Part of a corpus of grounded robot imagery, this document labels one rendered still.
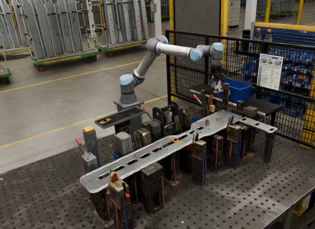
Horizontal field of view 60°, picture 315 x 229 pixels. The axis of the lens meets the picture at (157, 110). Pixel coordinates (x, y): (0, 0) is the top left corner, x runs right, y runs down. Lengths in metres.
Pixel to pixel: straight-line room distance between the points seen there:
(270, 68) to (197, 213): 1.37
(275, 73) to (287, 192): 0.98
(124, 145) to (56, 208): 0.62
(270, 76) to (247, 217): 1.23
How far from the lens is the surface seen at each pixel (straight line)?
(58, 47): 8.89
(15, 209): 2.17
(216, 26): 4.17
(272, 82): 2.54
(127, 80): 2.30
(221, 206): 1.90
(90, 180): 1.68
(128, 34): 9.92
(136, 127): 2.45
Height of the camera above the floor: 2.01
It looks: 24 degrees down
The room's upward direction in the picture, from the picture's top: 3 degrees counter-clockwise
